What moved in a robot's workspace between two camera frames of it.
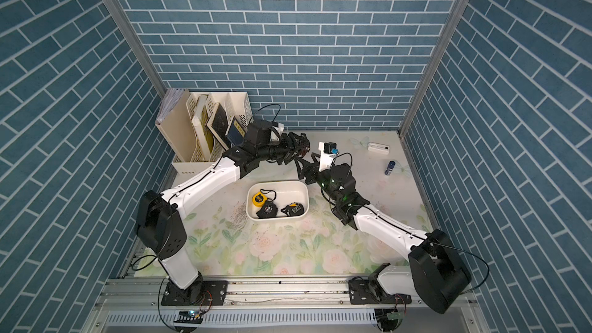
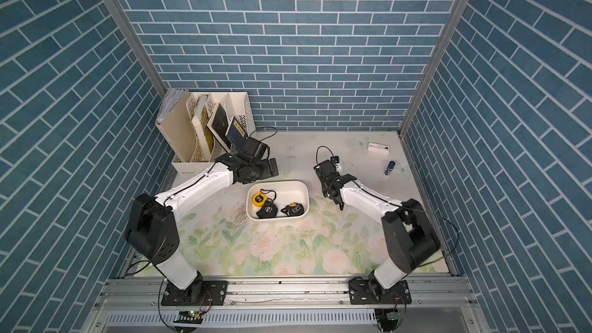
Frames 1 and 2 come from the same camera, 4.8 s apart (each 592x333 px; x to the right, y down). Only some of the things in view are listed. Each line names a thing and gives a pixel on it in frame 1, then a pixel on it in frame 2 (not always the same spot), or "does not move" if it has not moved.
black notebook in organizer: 218,123 does not move
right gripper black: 311,169 -> 324,190
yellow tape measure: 258,199 does not move
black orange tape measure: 294,209 does not move
